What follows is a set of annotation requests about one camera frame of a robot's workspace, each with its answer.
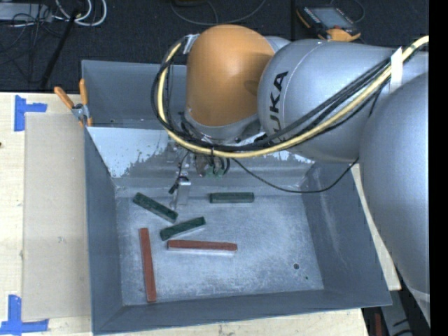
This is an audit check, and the dark green flat block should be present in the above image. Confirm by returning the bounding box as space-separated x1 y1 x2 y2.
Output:
159 216 207 242
132 192 179 224
209 192 256 204

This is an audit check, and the red-brown flat block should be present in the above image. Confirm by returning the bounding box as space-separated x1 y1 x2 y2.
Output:
166 239 239 258
138 227 158 304

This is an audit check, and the grey metal bin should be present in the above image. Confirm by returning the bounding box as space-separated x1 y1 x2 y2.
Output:
80 59 393 336

